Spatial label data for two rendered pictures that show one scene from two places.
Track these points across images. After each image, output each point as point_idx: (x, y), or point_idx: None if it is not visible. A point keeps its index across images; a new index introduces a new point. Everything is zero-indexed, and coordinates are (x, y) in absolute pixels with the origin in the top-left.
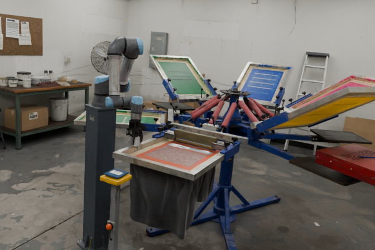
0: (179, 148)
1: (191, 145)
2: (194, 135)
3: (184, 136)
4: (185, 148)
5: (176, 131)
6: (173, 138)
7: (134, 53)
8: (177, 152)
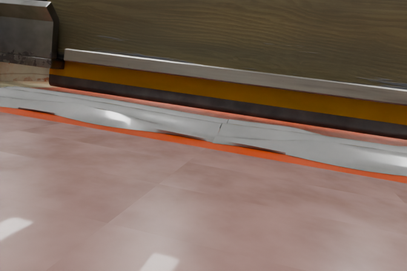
0: (92, 124)
1: (217, 117)
2: None
3: (155, 29)
4: (178, 124)
5: None
6: (39, 53)
7: None
8: (6, 208)
